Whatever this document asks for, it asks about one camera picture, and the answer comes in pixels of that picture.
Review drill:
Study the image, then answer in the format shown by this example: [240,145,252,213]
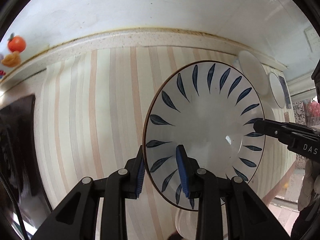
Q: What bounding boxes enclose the white plate blue leaves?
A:
[143,60,265,211]

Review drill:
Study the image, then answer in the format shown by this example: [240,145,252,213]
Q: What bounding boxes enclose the white plate grey flower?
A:
[171,200,228,239]

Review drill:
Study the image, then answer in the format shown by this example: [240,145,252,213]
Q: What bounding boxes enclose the white gloved hand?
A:
[298,159,319,211]

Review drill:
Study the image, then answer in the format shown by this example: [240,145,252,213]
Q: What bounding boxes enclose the blue smartphone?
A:
[279,76,292,109]

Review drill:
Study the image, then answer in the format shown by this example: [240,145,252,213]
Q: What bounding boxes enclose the white bowl plain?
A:
[238,50,268,96]

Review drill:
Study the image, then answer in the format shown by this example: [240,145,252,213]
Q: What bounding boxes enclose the black gas stove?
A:
[1,94,52,228]

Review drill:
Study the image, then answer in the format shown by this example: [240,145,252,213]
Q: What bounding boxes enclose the black cable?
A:
[0,174,28,240]

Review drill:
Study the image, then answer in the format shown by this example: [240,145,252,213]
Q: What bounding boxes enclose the orange fruit wall sticker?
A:
[8,33,27,53]

